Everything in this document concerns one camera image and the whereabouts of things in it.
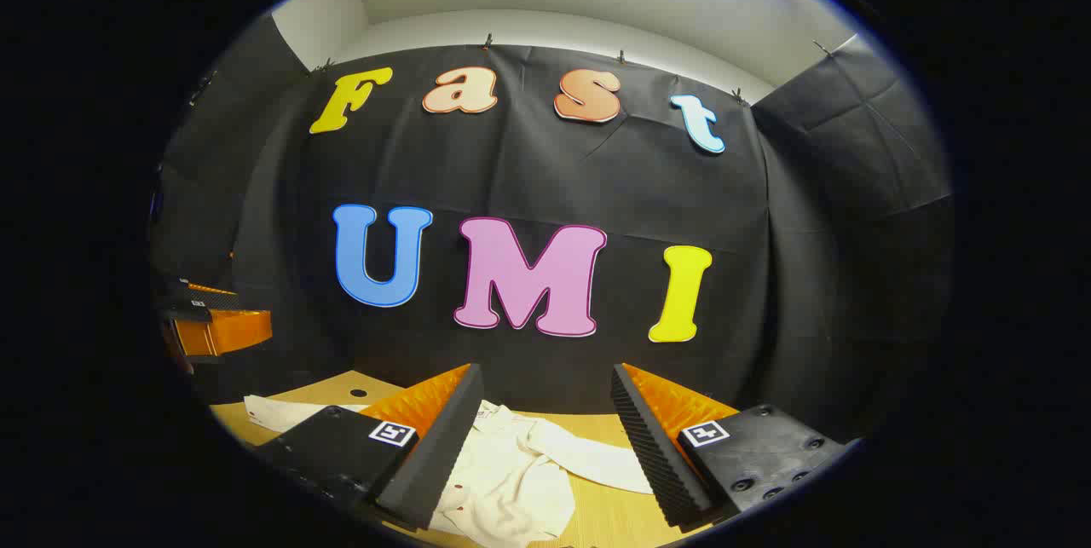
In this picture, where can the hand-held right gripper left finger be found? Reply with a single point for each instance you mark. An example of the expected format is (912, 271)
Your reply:
(439, 446)

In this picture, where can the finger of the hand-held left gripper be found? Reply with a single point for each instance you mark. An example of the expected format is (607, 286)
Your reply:
(192, 299)
(226, 332)

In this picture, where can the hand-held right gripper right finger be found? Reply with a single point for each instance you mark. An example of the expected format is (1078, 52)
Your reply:
(652, 446)

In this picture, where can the cream white button shirt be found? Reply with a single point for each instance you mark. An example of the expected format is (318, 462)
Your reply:
(511, 480)

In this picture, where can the black backdrop cloth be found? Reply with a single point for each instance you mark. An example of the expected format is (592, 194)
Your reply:
(545, 173)

